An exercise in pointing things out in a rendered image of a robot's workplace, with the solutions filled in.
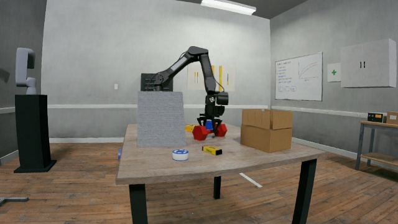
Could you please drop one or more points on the red dumbbell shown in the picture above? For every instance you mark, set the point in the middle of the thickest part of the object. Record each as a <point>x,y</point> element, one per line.
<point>200,132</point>

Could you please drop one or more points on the brown cardboard box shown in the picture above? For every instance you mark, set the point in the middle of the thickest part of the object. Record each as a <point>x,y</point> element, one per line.
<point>257,131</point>

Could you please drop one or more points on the yellow pocket level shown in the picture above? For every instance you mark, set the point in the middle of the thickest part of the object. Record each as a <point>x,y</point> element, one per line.
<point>212,150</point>

